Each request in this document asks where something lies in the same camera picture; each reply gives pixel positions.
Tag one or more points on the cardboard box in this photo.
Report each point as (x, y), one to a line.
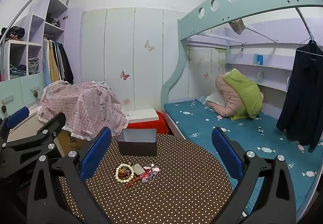
(63, 143)

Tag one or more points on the dark folded clothes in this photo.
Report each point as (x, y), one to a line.
(54, 21)

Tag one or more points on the white wall shelves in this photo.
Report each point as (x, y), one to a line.
(265, 66)

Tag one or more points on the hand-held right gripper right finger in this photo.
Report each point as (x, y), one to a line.
(227, 153)

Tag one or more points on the pink checked cloth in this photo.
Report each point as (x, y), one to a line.
(83, 107)

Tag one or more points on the flat white box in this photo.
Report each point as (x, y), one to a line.
(143, 114)

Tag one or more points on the dark metal tin box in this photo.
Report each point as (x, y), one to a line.
(137, 147)

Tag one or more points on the white pillow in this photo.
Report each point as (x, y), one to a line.
(214, 99)

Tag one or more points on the small blue box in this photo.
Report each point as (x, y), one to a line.
(258, 59)

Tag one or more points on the dark hanging coat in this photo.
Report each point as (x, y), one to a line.
(302, 92)

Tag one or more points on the folded jeans stack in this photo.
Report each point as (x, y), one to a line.
(17, 71)

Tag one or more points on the pink padded jacket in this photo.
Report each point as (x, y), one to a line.
(227, 97)

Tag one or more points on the beige butterfly sticker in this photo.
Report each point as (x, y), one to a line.
(150, 45)

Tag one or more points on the teal bunk bed frame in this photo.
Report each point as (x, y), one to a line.
(239, 9)

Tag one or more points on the grey hanging cloth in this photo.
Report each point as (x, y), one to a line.
(237, 26)

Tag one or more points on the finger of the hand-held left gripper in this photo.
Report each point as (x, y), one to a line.
(59, 120)
(17, 115)

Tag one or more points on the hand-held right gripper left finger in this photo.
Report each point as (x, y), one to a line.
(96, 153)

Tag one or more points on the red stool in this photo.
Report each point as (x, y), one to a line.
(149, 125)

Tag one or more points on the white wardrobe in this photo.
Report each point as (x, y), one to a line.
(118, 42)

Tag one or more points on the pale stair drawer cabinet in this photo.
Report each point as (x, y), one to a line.
(22, 85)

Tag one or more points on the row of hanging clothes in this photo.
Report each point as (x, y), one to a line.
(54, 62)

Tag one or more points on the white cubby shelf unit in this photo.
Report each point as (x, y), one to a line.
(35, 27)

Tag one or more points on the folded grey blue clothes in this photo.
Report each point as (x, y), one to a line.
(32, 66)

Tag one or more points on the brown polka dot tablecloth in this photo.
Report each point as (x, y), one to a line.
(176, 188)

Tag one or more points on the dark clothes pile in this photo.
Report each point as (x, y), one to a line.
(15, 33)

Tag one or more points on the green padded jacket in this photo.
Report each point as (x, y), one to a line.
(247, 92)

